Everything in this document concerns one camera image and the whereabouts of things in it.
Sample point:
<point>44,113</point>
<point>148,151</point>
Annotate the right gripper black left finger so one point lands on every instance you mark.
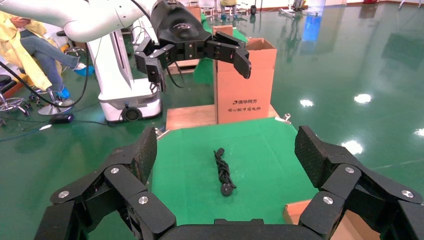
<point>126,185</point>

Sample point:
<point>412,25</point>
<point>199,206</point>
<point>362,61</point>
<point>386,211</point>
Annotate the seated person in yellow coat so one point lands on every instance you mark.
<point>20,49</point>

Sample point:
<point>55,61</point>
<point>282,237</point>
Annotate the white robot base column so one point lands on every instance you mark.
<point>116,82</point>

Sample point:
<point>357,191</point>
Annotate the flat open cardboard box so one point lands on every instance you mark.
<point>293,212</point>

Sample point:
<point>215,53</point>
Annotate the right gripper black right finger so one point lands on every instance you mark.
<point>341,185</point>

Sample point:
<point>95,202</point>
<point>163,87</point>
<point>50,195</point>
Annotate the silver metal clip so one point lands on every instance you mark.
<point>286,116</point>
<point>160,133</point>

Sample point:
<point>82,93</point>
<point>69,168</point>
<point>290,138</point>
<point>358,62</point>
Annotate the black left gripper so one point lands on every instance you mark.
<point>179,30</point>

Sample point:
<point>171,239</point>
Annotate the black power adapter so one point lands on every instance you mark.
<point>62,119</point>

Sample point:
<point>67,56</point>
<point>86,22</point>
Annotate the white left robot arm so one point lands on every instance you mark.
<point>82,20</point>

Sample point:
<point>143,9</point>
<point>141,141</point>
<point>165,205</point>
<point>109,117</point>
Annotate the chrome stool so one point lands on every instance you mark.
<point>54,107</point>

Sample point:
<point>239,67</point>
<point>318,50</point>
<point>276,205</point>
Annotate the green table cloth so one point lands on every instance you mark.
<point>258,159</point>

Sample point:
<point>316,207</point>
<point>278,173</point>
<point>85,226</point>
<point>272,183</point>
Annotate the tall printed cardboard box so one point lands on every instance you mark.
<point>245,96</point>

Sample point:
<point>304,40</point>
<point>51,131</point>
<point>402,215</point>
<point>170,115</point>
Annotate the black wheeled office chair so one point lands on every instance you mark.
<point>8,86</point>

